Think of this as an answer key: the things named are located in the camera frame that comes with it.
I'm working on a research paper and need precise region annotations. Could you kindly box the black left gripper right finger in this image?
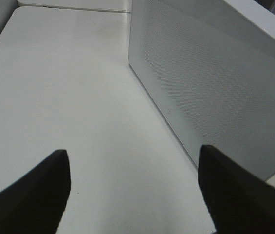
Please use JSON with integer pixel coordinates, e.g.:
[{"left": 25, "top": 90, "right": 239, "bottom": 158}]
[{"left": 198, "top": 145, "right": 275, "bottom": 234}]

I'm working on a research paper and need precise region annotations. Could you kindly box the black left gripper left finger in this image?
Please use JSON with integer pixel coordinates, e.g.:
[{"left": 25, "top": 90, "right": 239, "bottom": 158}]
[{"left": 0, "top": 149, "right": 71, "bottom": 234}]

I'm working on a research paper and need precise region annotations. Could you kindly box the white microwave door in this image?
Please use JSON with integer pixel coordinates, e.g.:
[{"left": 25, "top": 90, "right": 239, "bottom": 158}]
[{"left": 128, "top": 0, "right": 275, "bottom": 180}]

